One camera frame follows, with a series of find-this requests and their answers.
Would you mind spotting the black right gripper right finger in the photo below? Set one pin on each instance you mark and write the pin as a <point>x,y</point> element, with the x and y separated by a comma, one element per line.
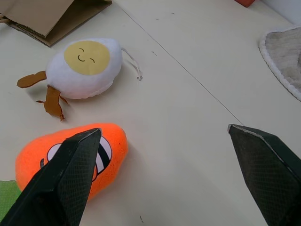
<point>265,174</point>

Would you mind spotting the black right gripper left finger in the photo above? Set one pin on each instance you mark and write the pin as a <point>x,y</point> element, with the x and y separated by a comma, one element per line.
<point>58,183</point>

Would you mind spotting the brown paper bag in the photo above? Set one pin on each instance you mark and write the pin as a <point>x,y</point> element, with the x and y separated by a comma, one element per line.
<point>47,16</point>

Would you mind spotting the orange carrot plush toy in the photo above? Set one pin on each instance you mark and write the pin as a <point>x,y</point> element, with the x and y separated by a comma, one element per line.
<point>113,150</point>

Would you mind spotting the white fried egg plush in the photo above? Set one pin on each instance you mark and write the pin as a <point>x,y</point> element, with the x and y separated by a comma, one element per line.
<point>84,70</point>

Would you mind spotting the grey white-edged cloth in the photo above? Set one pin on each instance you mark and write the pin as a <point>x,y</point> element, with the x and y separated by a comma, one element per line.
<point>285,54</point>

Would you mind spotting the orange-red box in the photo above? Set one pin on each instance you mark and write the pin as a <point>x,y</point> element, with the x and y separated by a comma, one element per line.
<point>245,2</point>

